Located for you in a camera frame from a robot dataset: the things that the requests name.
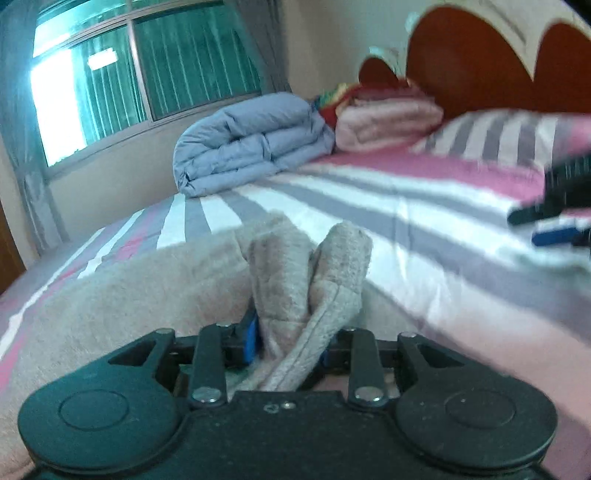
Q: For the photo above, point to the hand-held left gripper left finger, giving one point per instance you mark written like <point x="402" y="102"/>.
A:
<point x="251" y="339"/>

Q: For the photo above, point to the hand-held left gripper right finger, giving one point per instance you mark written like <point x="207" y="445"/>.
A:
<point x="362" y="355"/>

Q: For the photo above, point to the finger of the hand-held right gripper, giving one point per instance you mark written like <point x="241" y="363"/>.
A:
<point x="554" y="234"/>
<point x="540" y="213"/>

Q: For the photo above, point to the grey pants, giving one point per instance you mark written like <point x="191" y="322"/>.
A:
<point x="286" y="277"/>

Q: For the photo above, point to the striped pillow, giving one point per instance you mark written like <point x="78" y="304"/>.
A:
<point x="503" y="136"/>

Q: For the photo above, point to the bed with striped sheet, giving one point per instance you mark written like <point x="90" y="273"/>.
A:
<point x="415" y="221"/>

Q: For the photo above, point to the red wooden headboard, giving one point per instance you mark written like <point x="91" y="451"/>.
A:
<point x="466" y="64"/>

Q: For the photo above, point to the folded pink blanket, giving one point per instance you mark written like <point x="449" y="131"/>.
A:
<point x="383" y="122"/>

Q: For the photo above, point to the folded blue duvet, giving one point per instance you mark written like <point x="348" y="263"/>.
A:
<point x="249" y="143"/>

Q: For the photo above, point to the red folded clothes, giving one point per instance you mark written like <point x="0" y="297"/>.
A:
<point x="341" y="99"/>

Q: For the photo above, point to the brown wooden door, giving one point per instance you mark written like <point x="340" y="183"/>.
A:
<point x="8" y="249"/>

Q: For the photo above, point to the sliding glass window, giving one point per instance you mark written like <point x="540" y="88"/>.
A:
<point x="138" y="69"/>

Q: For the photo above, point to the grey curtain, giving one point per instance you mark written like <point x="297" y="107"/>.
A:
<point x="263" y="41"/>
<point x="27" y="138"/>

